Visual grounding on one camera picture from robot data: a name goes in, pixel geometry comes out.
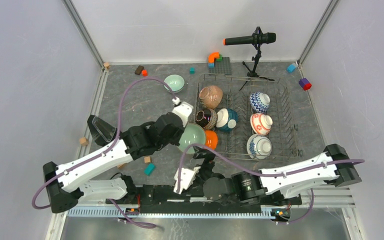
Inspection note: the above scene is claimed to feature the teal block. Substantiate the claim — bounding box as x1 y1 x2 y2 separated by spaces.
144 163 156 176

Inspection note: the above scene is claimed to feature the mint green flower bowl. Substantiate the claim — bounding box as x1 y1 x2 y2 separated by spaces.
177 123 206 152

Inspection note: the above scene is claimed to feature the orange bowl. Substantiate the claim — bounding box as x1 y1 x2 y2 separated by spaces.
204 130 219 150

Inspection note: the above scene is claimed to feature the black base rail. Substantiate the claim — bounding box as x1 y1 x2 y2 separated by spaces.
105 184 302 215

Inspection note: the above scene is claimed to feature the brown block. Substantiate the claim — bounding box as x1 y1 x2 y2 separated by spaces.
134 65 145 76

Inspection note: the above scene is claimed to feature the orange curved block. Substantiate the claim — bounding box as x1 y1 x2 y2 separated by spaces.
207 52 220 64

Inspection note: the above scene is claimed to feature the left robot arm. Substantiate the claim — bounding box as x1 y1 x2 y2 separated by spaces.
40 111 189 214

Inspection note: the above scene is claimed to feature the pink speckled bowl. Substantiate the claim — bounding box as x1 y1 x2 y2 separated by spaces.
198 85 223 110

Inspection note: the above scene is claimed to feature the green block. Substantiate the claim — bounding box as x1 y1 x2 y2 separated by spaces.
215 54 223 62

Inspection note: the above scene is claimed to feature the wooden cube at wall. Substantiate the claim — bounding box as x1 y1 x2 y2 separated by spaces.
79 137 89 147

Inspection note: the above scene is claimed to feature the black microphone tripod stand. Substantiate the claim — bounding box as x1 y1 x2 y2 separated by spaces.
239 26 276 91

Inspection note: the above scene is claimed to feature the blue floral white bowl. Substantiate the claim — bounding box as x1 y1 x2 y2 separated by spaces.
245 134 273 160

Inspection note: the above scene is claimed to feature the pale green ribbed bowl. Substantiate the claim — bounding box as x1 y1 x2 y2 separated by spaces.
164 74 186 93

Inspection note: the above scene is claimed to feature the red and white bowl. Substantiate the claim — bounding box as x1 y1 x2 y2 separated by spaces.
250 113 273 136

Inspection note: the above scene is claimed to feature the wooden cube in corner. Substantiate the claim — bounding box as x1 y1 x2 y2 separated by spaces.
103 62 110 70

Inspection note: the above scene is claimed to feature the black microphone orange tip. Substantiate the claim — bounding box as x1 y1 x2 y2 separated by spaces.
223 32 277 46

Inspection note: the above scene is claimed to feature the tan wooden brick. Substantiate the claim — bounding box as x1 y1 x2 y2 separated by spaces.
117 163 127 169

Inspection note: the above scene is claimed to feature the red orange small block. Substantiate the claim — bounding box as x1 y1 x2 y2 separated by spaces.
141 70 148 77

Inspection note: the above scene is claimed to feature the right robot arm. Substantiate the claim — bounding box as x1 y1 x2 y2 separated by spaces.
194 144 364 206

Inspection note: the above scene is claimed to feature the blue zigzag pattern bowl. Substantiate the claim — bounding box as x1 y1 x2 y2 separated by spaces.
249 92 271 114

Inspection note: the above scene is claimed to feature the grey building block baseplate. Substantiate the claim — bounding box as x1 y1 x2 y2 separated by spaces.
207 57 233 75

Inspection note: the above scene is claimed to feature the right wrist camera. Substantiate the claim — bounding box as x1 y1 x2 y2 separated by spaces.
173 166 201 195

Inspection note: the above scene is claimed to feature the light blue block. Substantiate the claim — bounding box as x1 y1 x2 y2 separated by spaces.
286 62 298 73

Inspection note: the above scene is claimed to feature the dark brown patterned bowl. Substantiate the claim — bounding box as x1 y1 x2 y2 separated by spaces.
195 108 218 130

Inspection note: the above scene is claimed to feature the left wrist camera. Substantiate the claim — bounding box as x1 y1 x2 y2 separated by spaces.
172 97 194 127

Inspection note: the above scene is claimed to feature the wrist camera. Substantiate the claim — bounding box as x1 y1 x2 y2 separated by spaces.
172 97 194 127
173 166 201 195

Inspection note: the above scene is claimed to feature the purple and red block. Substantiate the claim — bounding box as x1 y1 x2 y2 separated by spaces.
298 78 312 91

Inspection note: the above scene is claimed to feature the teal and white bowl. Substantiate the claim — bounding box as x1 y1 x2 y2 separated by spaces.
215 108 239 133

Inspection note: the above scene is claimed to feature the grey wire dish rack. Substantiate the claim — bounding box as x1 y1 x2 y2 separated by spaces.
197 73 303 161

